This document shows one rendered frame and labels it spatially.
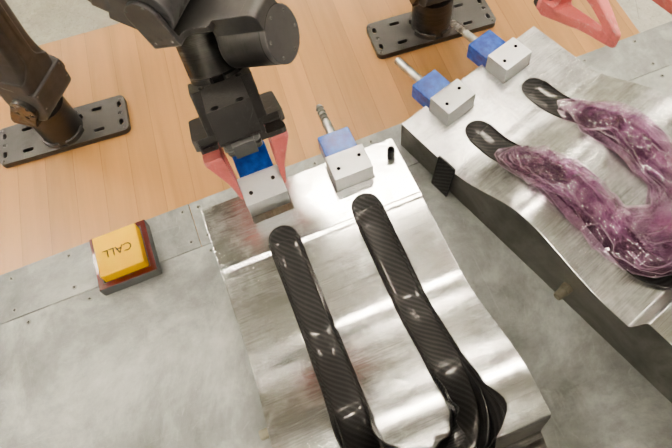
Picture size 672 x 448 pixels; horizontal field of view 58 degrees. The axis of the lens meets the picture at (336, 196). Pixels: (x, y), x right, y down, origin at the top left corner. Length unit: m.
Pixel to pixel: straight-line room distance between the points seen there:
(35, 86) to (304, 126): 0.37
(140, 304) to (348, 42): 0.51
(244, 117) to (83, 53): 0.59
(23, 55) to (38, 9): 1.69
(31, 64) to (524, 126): 0.64
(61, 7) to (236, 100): 1.96
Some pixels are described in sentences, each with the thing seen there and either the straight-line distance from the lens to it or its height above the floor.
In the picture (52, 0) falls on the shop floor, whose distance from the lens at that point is 2.55.
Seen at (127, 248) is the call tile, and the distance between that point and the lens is 0.84.
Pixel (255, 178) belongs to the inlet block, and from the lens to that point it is 0.71.
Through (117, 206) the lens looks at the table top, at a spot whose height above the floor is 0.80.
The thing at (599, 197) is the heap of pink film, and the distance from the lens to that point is 0.76.
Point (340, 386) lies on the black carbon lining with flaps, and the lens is 0.66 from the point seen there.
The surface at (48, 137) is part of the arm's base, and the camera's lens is 0.99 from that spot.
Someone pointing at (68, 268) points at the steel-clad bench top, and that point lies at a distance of 0.91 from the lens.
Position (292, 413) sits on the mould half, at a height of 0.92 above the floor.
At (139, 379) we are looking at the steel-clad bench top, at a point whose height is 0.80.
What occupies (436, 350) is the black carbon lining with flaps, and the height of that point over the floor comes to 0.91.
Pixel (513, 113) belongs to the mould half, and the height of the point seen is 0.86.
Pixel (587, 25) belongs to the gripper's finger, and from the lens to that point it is 0.52.
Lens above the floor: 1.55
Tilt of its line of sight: 62 degrees down
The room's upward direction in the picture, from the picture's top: 10 degrees counter-clockwise
